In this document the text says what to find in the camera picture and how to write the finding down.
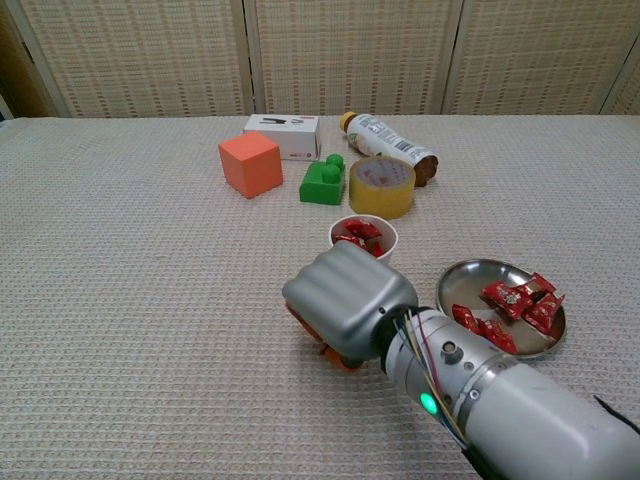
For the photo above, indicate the white stapler box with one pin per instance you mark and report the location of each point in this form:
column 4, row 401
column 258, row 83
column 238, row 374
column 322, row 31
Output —
column 295, row 132

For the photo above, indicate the white labelled drink bottle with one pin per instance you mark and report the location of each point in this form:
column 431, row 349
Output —
column 380, row 135

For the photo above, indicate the white paper cup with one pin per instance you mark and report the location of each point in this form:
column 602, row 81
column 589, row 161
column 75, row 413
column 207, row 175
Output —
column 388, row 252

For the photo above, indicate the brown wooden board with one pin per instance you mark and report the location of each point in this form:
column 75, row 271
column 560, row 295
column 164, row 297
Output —
column 20, row 75

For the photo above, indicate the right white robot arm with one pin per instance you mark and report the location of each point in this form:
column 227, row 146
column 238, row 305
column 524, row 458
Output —
column 500, row 400

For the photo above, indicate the red candy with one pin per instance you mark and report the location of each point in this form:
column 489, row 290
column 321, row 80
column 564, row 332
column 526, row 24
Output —
column 462, row 316
column 542, row 286
column 507, row 300
column 547, row 310
column 377, row 249
column 350, row 241
column 495, row 336
column 362, row 229

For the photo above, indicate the silver metal plate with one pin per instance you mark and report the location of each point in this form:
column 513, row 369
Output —
column 470, row 280

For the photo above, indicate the beige woven tablecloth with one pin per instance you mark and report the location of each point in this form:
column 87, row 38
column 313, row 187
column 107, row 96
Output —
column 150, row 325

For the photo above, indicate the woven rattan screen panel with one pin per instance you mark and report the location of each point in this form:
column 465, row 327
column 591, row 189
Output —
column 627, row 95
column 540, row 55
column 350, row 55
column 140, row 55

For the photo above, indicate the yellow tape roll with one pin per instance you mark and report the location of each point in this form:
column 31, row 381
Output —
column 380, row 202

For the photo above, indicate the green toy brick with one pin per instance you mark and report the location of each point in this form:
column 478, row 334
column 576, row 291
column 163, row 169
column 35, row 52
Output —
column 320, row 187

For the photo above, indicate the orange foam cube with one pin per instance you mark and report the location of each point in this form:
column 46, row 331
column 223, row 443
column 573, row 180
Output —
column 250, row 167

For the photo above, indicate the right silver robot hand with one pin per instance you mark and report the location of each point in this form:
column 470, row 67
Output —
column 350, row 300

